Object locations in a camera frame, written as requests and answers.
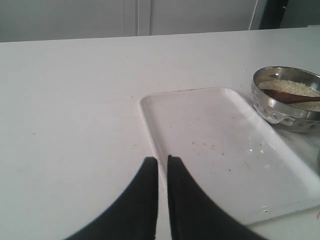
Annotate white cabinet doors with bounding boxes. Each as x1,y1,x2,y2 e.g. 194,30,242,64
0,0,266,42

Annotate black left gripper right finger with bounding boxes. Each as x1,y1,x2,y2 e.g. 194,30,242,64
167,155,265,240

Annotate brown wooden spoon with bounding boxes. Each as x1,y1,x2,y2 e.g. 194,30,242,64
261,89,320,104

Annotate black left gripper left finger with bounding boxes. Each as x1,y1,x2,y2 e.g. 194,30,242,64
68,157,158,240

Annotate steel bowl with rice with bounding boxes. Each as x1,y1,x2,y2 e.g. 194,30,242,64
251,66,320,133

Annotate white rectangular plastic tray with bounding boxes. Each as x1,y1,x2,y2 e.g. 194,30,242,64
138,87,320,225

